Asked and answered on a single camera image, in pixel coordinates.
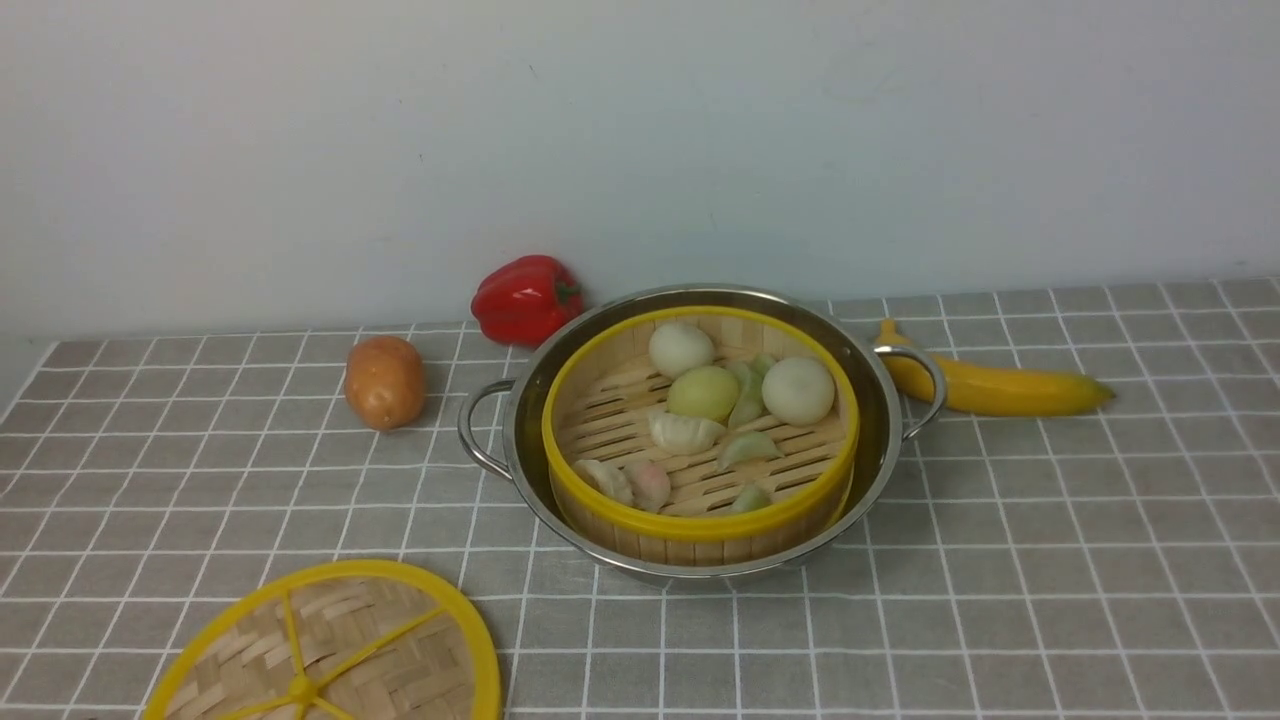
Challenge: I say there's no bamboo steamer basket yellow rim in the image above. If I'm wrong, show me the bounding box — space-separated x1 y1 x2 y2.
541 305 861 566

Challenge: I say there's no bamboo steamer lid yellow rim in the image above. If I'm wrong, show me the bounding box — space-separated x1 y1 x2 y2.
142 559 504 719

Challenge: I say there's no stainless steel pot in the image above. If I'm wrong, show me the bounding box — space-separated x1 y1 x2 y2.
457 284 948 587

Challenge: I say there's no white round bun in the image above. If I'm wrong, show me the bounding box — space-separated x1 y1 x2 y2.
648 322 716 380
762 357 836 427

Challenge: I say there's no yellow-green round bun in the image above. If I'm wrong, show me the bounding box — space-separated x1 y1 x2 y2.
666 365 740 424

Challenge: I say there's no pink dumpling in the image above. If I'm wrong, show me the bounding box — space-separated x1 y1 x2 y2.
623 460 672 514

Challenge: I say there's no pale white dumpling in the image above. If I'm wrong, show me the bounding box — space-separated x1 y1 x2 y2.
573 457 635 507

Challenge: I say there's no red bell pepper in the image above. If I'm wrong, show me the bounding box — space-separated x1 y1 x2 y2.
470 254 585 348

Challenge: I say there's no small green dumpling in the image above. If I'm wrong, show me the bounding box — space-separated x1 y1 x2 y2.
730 483 773 514

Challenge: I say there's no brown potato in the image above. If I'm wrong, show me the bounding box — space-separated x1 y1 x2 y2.
343 334 428 432

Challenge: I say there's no yellow banana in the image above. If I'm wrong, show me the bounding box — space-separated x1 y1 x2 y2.
876 316 1117 416

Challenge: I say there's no grey checkered tablecloth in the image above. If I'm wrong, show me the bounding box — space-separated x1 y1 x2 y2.
1 278 1279 719

